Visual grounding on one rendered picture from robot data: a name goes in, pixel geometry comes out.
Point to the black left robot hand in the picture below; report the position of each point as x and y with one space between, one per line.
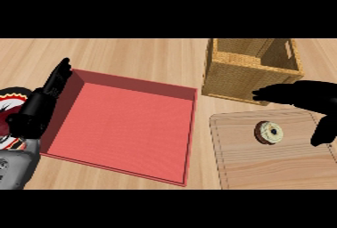
38 107

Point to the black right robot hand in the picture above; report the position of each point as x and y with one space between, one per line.
307 92

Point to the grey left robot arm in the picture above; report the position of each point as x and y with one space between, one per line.
16 164

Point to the wicker basket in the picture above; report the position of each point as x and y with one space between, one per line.
251 69

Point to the pale wooden cutting board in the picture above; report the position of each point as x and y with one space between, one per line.
274 154

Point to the red white patterned plate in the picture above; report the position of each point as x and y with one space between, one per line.
10 114

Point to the red square tray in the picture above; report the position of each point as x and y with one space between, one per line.
125 127

